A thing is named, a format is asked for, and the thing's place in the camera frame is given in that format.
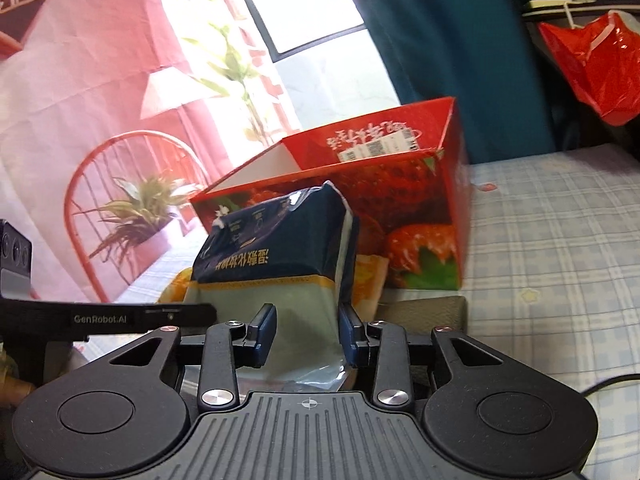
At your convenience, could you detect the checked bed sheet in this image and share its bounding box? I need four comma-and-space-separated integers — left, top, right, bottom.
70, 142, 640, 476

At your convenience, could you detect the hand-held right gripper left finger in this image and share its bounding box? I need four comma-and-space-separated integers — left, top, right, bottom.
109, 304, 278, 408

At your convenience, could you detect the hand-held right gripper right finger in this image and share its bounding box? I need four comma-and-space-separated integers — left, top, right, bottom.
339, 304, 507, 407

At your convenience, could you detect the yellow snack packet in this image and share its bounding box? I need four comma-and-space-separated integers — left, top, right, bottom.
157, 254, 390, 318

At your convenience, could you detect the pink printed curtain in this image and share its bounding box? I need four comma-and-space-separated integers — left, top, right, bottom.
0, 0, 311, 306

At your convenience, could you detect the teal curtain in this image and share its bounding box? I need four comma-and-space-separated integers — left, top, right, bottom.
327, 0, 556, 166

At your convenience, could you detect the red plastic bag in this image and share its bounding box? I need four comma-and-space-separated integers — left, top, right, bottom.
537, 10, 640, 128

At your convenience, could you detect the red strawberry print box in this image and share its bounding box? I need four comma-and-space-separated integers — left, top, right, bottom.
189, 96, 472, 292

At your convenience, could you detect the navy and white snack bag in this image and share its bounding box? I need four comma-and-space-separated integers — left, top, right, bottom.
192, 181, 362, 392

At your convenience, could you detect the black cable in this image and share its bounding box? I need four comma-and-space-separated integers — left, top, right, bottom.
579, 372, 640, 397

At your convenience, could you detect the window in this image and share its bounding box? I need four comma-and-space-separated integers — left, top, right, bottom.
225, 0, 401, 136

